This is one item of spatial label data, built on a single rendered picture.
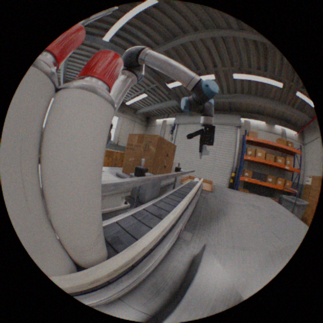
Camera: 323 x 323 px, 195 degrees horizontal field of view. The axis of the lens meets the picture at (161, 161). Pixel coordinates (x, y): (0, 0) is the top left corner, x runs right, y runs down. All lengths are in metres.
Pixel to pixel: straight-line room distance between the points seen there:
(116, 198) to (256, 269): 0.35
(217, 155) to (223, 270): 4.14
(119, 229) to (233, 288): 0.19
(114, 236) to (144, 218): 0.07
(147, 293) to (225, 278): 0.10
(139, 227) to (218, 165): 4.09
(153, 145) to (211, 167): 3.83
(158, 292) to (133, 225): 0.13
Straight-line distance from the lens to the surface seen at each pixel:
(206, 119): 0.55
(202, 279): 0.15
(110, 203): 0.28
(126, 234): 0.17
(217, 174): 4.20
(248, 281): 0.19
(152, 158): 0.50
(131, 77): 0.56
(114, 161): 3.44
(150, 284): 0.19
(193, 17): 2.70
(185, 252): 0.23
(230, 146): 4.30
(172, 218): 0.16
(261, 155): 3.83
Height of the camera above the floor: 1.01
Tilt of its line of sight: 3 degrees down
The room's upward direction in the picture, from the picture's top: 11 degrees clockwise
